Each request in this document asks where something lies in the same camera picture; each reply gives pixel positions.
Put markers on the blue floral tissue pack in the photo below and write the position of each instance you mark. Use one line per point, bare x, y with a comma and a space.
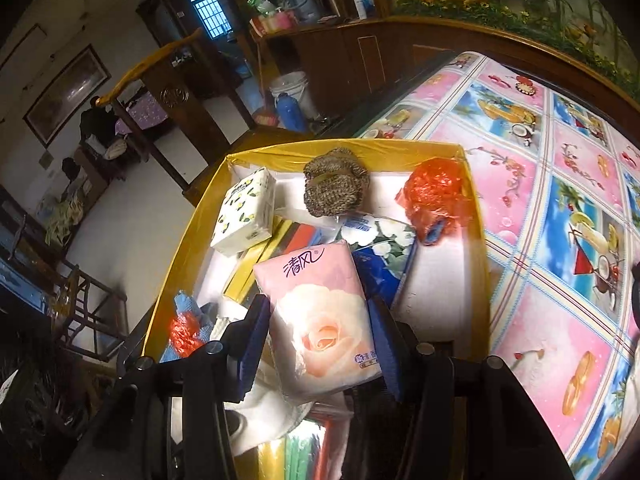
382, 245

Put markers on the fruit and flower printed tablecloth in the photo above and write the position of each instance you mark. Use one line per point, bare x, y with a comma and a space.
550, 240

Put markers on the yellow green sponge cloth packet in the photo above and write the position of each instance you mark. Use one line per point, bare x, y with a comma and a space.
295, 452

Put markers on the flower and bamboo mural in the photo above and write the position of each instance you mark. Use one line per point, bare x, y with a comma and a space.
525, 10

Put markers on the pink rose tissue pack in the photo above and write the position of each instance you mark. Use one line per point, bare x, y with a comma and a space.
320, 320

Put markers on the blue flask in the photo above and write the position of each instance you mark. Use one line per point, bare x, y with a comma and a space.
290, 110

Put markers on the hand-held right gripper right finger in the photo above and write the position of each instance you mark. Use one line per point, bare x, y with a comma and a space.
385, 355

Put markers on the white spray bottle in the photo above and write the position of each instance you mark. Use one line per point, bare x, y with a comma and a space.
361, 0

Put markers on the dark wooden chair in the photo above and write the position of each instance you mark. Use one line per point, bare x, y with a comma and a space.
85, 310

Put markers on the blue cloth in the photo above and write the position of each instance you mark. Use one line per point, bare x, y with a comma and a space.
192, 310

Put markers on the framed wall picture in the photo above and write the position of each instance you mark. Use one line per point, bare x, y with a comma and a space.
67, 90

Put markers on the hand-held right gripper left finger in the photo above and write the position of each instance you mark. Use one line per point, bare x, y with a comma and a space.
252, 345

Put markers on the orange plastic bag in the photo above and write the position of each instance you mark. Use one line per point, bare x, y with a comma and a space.
435, 195
182, 332

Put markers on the white toilet paper roll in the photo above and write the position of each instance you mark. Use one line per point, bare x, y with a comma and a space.
260, 410

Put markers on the white plastic bucket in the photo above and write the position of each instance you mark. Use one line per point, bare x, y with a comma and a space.
295, 87

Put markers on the barred window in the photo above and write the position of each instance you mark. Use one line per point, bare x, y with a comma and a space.
207, 7

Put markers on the carved wooden chair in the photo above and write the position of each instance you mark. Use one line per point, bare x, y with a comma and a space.
165, 95

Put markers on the multicoloured cloth pack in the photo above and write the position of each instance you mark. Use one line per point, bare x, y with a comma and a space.
260, 265

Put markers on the yellow cardboard box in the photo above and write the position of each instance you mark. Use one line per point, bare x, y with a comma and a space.
440, 280

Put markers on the pink box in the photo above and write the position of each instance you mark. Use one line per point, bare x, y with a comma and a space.
272, 22

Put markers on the lemon print tissue pack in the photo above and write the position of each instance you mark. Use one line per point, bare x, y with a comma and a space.
245, 215

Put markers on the brown knitted scrubber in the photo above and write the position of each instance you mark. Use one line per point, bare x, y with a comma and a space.
335, 180

